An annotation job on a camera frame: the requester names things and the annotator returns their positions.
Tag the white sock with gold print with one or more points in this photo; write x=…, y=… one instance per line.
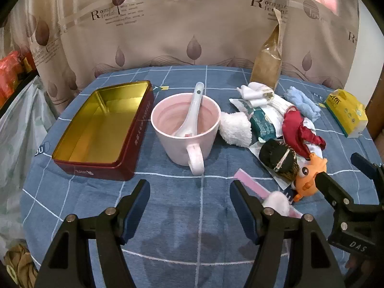
x=250, y=91

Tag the white fluffy sock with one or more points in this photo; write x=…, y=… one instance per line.
x=234, y=130

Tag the small white pink object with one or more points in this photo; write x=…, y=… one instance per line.
x=277, y=201

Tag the brown paper bag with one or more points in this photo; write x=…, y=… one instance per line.
x=265, y=66

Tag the beige leaf print curtain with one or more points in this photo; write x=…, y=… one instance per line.
x=180, y=30

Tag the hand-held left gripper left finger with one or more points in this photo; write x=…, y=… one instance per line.
x=138, y=213

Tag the red and white cloth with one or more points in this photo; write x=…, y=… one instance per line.
x=292, y=129

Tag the red metal tin box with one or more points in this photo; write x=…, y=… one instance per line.
x=132, y=144

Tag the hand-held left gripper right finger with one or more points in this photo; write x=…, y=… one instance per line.
x=243, y=216

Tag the orange soft toy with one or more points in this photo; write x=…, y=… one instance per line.
x=309, y=183

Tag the translucent plastic bag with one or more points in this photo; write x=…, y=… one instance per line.
x=21, y=141

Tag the blue checked tablecloth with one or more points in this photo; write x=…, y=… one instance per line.
x=186, y=198

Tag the white ceramic spoon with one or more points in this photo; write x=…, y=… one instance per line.
x=196, y=99

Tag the light blue cloth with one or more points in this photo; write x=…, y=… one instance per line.
x=303, y=102

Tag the dark zip pouch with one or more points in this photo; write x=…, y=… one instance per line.
x=271, y=154

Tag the green and white sock packet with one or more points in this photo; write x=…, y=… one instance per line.
x=264, y=123

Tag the pink ceramic mug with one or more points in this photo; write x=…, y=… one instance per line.
x=180, y=153

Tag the orange packages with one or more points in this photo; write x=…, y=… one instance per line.
x=9, y=75

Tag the yellow tissue pack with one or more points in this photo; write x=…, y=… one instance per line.
x=345, y=111

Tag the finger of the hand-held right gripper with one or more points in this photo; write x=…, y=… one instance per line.
x=364, y=163
x=333, y=189

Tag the pink comb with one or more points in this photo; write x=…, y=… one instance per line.
x=244, y=177

